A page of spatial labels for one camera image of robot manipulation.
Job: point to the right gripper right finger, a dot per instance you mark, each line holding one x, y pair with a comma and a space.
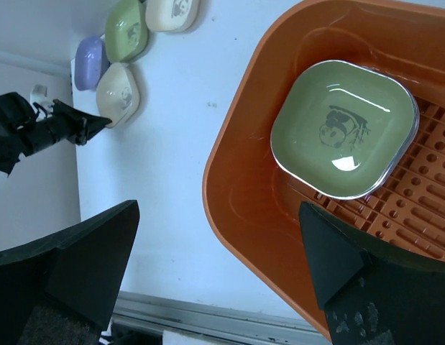
371, 292

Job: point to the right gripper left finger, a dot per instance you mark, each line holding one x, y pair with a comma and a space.
62, 288

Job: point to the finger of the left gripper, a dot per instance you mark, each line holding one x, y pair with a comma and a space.
90, 126

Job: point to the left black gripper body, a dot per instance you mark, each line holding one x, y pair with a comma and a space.
53, 124

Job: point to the cream plate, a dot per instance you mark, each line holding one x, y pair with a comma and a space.
170, 15
117, 95

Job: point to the green plate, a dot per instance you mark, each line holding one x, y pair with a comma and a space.
343, 128
126, 33

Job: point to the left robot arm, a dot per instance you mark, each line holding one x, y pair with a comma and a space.
15, 112

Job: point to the orange plastic bin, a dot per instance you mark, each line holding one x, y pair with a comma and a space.
252, 205

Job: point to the purple plate back left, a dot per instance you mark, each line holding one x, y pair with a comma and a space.
91, 63

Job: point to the green plate back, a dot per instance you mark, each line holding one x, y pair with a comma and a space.
126, 33

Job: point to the aluminium rail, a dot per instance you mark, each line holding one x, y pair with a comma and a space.
147, 313

